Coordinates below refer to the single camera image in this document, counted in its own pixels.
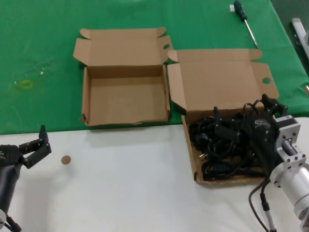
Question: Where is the green handled screwdriver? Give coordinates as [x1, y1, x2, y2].
[233, 0, 259, 48]

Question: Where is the open brown cardboard box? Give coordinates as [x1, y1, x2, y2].
[73, 26, 174, 127]
[167, 48, 281, 187]

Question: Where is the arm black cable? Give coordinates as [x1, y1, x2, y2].
[248, 178, 276, 232]
[0, 214, 23, 232]

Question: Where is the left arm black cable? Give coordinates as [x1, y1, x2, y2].
[0, 214, 23, 232]

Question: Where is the green table cloth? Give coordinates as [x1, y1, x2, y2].
[0, 0, 309, 135]

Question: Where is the grey aluminium frame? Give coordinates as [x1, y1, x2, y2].
[291, 17, 309, 57]

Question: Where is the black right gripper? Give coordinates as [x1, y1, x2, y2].
[213, 93, 288, 176]

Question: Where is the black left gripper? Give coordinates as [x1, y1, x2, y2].
[0, 125, 53, 211]

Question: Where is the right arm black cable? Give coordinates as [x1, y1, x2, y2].
[248, 178, 276, 232]

